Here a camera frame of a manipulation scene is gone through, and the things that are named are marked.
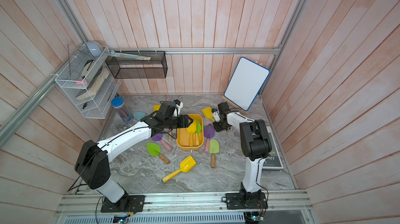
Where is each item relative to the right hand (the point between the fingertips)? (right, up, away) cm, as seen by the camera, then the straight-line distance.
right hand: (218, 125), depth 102 cm
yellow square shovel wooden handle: (-44, +12, +9) cm, 47 cm away
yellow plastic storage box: (-24, -6, -7) cm, 25 cm away
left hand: (-19, +3, -19) cm, 27 cm away
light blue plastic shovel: (-55, +7, +5) cm, 56 cm away
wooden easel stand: (+9, +14, +1) cm, 16 cm away
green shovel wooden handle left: (-40, -13, -12) cm, 44 cm away
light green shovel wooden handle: (-4, -13, -12) cm, 18 cm away
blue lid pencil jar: (-61, +11, -9) cm, 62 cm away
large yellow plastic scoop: (-21, -20, -17) cm, 34 cm away
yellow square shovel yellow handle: (-18, -3, -4) cm, 19 cm away
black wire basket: (-65, +39, +1) cm, 76 cm away
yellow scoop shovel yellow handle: (-7, +9, +6) cm, 12 cm away
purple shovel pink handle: (-7, -4, -5) cm, 9 cm away
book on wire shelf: (-69, +29, -18) cm, 77 cm away
